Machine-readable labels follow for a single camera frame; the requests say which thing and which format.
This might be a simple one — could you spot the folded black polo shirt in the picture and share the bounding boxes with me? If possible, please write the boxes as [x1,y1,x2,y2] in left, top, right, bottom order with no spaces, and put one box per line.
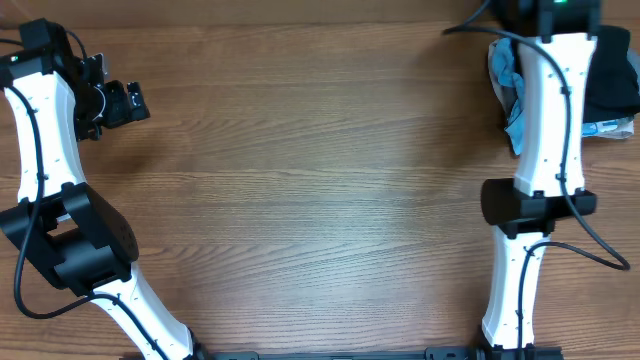
[583,25,639,123]

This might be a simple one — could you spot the light blue folded garment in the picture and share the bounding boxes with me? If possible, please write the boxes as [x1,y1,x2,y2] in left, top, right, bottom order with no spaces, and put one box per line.
[490,36,619,157]

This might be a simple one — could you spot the beige grey folded garment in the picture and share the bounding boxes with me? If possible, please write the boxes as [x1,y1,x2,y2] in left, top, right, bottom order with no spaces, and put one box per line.
[487,39,640,141]

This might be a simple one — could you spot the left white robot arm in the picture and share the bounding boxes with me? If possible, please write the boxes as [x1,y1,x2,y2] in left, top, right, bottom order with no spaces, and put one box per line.
[1,19,208,359]

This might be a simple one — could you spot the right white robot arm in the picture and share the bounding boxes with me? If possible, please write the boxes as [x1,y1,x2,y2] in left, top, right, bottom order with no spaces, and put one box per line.
[481,1,600,359]

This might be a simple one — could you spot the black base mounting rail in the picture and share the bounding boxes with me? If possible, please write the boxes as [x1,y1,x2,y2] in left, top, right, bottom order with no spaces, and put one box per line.
[190,345,564,360]

